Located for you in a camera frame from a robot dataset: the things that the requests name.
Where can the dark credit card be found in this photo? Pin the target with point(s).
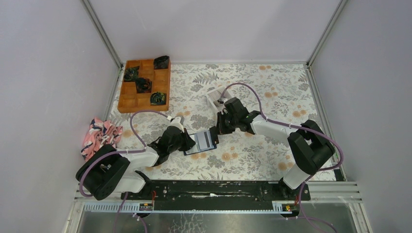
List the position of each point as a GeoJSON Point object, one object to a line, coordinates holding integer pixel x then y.
{"type": "Point", "coordinates": [214, 135]}

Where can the dark rolled cloth top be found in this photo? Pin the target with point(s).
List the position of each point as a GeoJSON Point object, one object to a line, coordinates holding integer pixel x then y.
{"type": "Point", "coordinates": [161, 62]}

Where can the white plastic card box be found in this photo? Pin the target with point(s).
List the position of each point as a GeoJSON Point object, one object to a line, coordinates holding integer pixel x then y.
{"type": "Point", "coordinates": [225, 94]}

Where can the floral tablecloth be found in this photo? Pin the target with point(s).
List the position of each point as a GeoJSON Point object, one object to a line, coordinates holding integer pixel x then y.
{"type": "Point", "coordinates": [282, 91]}

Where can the stack of cards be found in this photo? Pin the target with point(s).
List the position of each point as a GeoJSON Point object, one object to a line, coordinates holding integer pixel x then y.
{"type": "Point", "coordinates": [215, 95]}

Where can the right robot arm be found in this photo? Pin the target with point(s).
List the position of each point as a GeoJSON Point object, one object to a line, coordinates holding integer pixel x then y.
{"type": "Point", "coordinates": [309, 146]}

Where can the dark rolled cloth middle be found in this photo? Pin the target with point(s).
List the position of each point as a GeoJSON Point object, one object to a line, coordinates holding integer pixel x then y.
{"type": "Point", "coordinates": [143, 85]}

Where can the wooden compartment tray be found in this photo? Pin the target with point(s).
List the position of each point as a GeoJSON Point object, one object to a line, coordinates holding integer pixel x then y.
{"type": "Point", "coordinates": [130, 101]}

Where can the blue leather card holder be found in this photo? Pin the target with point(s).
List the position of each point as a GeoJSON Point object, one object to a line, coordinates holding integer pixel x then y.
{"type": "Point", "coordinates": [193, 150]}

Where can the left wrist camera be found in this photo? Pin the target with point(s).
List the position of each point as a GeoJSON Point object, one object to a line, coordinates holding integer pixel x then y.
{"type": "Point", "coordinates": [176, 121]}

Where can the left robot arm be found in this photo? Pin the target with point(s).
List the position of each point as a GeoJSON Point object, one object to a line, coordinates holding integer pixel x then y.
{"type": "Point", "coordinates": [111, 170]}

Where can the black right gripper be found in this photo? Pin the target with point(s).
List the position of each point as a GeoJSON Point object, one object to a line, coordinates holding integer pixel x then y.
{"type": "Point", "coordinates": [220, 128]}

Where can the dark rolled cloth bottom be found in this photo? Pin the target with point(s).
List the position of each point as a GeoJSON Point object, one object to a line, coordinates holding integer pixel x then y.
{"type": "Point", "coordinates": [158, 98]}

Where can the dark rolled cloth left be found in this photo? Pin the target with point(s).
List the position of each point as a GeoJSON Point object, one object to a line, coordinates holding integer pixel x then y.
{"type": "Point", "coordinates": [131, 74]}

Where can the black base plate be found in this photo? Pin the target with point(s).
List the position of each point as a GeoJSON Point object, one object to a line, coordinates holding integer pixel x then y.
{"type": "Point", "coordinates": [199, 195]}

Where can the pink patterned cloth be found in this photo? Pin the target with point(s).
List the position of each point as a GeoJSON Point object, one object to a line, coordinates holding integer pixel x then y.
{"type": "Point", "coordinates": [100, 133]}

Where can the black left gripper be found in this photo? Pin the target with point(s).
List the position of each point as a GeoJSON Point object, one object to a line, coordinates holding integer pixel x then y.
{"type": "Point", "coordinates": [189, 142]}

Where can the dark rolled cloth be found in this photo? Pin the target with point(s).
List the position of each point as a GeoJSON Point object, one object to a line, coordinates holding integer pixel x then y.
{"type": "Point", "coordinates": [143, 85]}
{"type": "Point", "coordinates": [161, 62]}
{"type": "Point", "coordinates": [158, 98]}
{"type": "Point", "coordinates": [131, 74]}

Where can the white striped credit card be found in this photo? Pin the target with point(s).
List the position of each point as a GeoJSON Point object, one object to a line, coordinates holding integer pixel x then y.
{"type": "Point", "coordinates": [203, 141]}

